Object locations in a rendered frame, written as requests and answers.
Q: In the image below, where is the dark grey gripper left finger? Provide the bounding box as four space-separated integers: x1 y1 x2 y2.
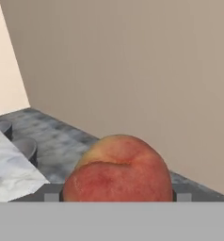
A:
10 183 66 202

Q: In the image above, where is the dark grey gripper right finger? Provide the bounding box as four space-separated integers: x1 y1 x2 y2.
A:
171 183 224 202

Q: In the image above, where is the red yellow peach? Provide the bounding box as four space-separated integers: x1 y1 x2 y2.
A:
62 134 174 202

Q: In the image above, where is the dark grey round stool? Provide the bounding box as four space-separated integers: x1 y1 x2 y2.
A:
11 137 39 169
0 120 14 141

